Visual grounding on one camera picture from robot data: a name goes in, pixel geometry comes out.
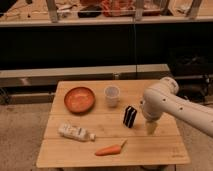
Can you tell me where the orange plate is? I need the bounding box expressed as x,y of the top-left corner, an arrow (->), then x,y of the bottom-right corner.
64,87 -> 95,113

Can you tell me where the clear plastic cup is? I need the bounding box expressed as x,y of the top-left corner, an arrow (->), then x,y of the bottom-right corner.
104,86 -> 120,107

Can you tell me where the grey metal bench rail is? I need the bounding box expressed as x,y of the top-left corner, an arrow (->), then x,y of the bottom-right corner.
0,64 -> 171,87

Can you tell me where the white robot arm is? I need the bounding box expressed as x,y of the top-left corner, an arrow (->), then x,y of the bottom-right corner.
141,77 -> 213,138

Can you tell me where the orange carrot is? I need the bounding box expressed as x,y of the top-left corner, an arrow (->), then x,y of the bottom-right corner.
95,141 -> 126,156

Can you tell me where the white plastic bottle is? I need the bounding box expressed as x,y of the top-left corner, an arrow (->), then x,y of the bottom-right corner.
58,123 -> 96,142

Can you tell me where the wooden shelf with clutter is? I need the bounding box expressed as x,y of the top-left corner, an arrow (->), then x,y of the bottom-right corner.
0,0 -> 213,27

